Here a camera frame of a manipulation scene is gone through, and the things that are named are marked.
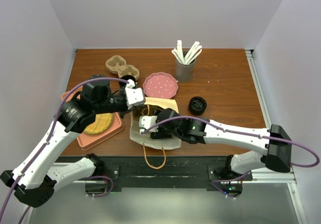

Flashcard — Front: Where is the stack of black cups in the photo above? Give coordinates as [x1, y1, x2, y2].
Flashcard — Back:
[118, 75, 137, 89]

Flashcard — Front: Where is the beige paper takeout bag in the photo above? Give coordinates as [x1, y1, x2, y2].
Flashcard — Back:
[129, 97, 181, 170]

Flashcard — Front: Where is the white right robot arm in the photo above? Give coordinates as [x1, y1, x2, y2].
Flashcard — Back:
[139, 108, 291, 180]

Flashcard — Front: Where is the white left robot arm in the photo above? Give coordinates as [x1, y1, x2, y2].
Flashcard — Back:
[1, 75, 142, 208]

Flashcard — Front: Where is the yellow green woven coaster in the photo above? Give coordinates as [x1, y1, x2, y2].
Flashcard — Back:
[84, 114, 113, 135]

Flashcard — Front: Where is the pink polka dot plate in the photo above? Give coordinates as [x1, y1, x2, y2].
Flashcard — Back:
[143, 72, 179, 99]

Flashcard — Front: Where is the salmon pink tray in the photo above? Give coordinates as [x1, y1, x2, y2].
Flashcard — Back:
[61, 90, 125, 151]

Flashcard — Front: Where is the grey straw holder cup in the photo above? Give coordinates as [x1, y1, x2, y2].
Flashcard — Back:
[175, 58, 197, 82]

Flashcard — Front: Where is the white paper straw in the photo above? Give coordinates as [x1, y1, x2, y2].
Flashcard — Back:
[177, 40, 185, 64]
[171, 48, 184, 64]
[183, 41, 203, 65]

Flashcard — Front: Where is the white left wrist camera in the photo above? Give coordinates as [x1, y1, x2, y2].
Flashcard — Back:
[125, 79, 145, 109]

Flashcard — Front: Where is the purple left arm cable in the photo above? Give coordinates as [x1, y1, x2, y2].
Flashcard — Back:
[0, 77, 131, 224]

